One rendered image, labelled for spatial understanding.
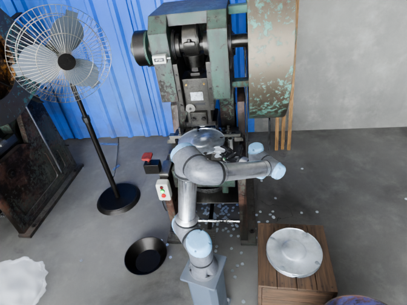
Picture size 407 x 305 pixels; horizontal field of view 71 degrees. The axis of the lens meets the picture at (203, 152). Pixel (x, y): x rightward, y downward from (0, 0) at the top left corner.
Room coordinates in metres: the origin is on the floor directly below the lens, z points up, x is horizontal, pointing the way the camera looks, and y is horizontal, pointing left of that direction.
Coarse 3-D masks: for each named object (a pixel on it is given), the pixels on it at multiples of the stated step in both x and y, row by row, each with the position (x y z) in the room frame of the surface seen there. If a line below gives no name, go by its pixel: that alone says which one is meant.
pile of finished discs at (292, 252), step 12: (288, 228) 1.04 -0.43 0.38; (276, 240) 0.97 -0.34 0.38; (288, 240) 0.96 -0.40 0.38; (300, 240) 0.95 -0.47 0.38; (312, 240) 0.94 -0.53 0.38; (276, 252) 0.90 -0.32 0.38; (288, 252) 0.89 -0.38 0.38; (300, 252) 0.88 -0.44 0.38; (312, 252) 0.87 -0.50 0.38; (276, 264) 0.83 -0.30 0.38; (288, 264) 0.82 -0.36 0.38; (300, 264) 0.81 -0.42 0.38; (312, 264) 0.80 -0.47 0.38; (288, 276) 0.77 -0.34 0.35; (300, 276) 0.76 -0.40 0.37
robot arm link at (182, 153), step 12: (180, 144) 1.02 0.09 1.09; (180, 156) 0.95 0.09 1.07; (192, 156) 0.92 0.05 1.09; (180, 168) 0.92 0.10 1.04; (180, 180) 0.95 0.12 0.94; (180, 192) 0.94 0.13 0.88; (192, 192) 0.93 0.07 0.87; (180, 204) 0.94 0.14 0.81; (192, 204) 0.93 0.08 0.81; (180, 216) 0.93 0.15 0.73; (192, 216) 0.93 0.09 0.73; (180, 228) 0.91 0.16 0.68; (192, 228) 0.90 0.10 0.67; (180, 240) 0.88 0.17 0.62
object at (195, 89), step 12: (192, 72) 1.57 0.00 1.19; (204, 72) 1.58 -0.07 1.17; (192, 84) 1.51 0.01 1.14; (204, 84) 1.49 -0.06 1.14; (192, 96) 1.51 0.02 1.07; (204, 96) 1.50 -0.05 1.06; (192, 108) 1.50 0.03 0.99; (204, 108) 1.50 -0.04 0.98; (192, 120) 1.47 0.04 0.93; (204, 120) 1.46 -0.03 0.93
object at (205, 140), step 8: (200, 128) 1.61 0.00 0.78; (208, 128) 1.60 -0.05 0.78; (184, 136) 1.55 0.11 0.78; (192, 136) 1.54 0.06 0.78; (200, 136) 1.51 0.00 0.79; (208, 136) 1.50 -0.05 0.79; (216, 136) 1.50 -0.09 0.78; (192, 144) 1.45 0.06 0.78; (200, 144) 1.43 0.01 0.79; (208, 144) 1.42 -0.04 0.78; (216, 144) 1.41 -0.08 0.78; (208, 152) 1.34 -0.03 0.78
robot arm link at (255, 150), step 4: (252, 144) 1.15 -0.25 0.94; (256, 144) 1.14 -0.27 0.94; (260, 144) 1.14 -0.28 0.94; (248, 148) 1.14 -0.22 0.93; (252, 148) 1.12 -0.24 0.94; (256, 148) 1.11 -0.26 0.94; (260, 148) 1.11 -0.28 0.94; (248, 152) 1.13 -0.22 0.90; (252, 152) 1.11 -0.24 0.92; (256, 152) 1.10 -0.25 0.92; (260, 152) 1.10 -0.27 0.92; (264, 152) 1.09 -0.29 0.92; (248, 156) 1.14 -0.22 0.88; (252, 156) 1.11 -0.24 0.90; (256, 156) 1.09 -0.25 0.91; (260, 156) 1.07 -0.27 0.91; (252, 160) 1.11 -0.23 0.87; (256, 160) 1.08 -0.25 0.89
